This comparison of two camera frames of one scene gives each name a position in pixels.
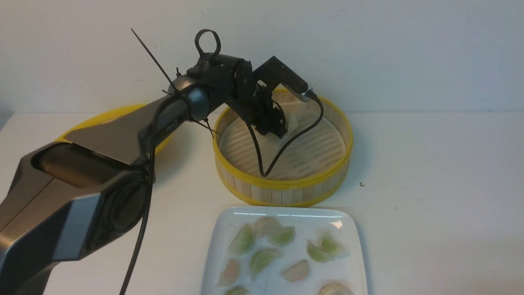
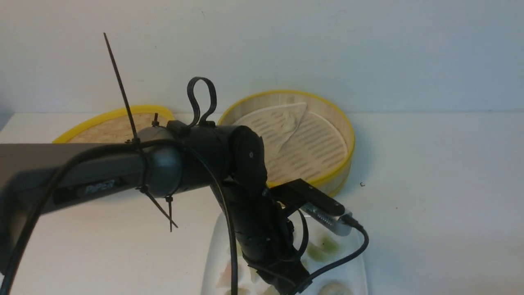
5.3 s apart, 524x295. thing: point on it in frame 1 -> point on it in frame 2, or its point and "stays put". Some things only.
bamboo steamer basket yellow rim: (310, 162) stays put
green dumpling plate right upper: (328, 244) stays put
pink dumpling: (229, 275) stays put
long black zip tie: (172, 86) -> (135, 140)
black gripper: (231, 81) -> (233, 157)
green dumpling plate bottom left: (237, 290) stays put
